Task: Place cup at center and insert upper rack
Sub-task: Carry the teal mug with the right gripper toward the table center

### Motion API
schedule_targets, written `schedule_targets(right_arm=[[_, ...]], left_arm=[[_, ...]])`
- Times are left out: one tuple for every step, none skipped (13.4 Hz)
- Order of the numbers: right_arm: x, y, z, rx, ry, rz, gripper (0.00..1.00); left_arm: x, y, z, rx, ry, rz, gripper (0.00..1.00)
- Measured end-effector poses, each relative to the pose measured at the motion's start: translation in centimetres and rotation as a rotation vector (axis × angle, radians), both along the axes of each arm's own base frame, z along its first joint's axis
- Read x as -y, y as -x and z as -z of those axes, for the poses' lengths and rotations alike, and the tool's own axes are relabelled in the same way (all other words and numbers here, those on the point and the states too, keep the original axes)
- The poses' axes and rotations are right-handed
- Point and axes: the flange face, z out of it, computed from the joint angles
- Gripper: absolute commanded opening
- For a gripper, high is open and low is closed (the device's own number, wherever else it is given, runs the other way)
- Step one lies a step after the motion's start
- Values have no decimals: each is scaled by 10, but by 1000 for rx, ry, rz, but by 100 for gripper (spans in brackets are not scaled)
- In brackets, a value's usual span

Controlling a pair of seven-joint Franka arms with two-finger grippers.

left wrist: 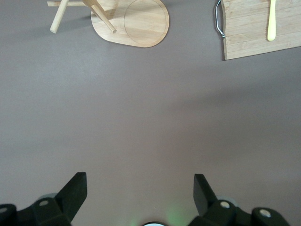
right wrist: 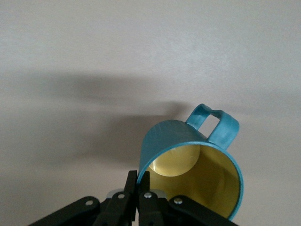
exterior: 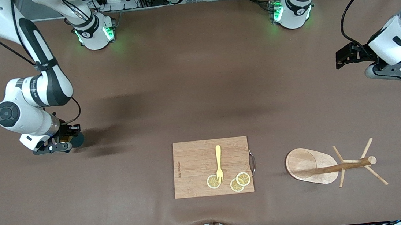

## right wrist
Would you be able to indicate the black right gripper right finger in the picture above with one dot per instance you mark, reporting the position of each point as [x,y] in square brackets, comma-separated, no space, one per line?
[152,212]

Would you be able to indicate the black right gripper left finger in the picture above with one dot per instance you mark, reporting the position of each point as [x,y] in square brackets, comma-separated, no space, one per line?
[113,212]

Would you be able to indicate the teal cup yellow inside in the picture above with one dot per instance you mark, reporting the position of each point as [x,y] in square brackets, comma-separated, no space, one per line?
[164,141]

